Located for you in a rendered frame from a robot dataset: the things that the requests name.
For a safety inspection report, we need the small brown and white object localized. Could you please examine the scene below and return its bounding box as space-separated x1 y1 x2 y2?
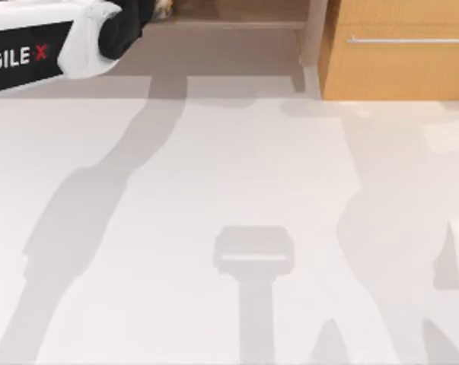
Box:
155 0 176 19

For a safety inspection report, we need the pale wooden door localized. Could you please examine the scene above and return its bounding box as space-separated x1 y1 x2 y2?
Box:
317 0 459 101

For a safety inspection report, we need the long metal handle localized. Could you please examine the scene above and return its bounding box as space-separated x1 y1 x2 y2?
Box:
346 35 459 46

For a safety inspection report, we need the wooden cupboard with open shelf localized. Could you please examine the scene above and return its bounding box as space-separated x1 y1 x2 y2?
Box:
110 0 459 102

